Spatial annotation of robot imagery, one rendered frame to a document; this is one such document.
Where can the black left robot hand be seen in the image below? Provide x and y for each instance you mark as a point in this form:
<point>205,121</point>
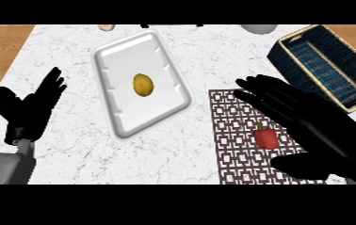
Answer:
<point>33,109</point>

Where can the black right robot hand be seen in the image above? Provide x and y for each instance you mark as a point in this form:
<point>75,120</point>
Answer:
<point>306,122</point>

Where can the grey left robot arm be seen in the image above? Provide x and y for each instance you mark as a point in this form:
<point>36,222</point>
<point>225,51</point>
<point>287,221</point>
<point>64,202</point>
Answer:
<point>17,163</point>

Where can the red bell pepper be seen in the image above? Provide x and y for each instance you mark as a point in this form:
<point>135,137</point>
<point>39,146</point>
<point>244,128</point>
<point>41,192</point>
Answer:
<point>267,137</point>

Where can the brown patterned placemat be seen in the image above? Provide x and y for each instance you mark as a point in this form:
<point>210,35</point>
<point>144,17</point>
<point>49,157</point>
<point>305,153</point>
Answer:
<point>241,147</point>

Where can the dark blue wicker basket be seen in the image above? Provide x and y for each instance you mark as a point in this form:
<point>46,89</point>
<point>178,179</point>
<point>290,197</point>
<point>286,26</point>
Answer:
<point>320,65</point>

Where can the white rectangular tray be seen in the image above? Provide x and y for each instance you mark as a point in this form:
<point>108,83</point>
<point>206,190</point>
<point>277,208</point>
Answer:
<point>141,84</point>

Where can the yellow potato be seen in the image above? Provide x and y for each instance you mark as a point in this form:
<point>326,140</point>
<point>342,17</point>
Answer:
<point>144,85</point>

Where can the beige round object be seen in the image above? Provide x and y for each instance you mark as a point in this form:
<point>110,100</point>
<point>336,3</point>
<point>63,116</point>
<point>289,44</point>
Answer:
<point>107,27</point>

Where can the grey round object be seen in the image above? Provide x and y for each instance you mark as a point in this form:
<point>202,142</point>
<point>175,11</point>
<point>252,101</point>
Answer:
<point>259,28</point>

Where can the small black object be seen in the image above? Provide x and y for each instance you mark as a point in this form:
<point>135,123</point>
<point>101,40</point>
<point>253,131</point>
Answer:
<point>145,25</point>

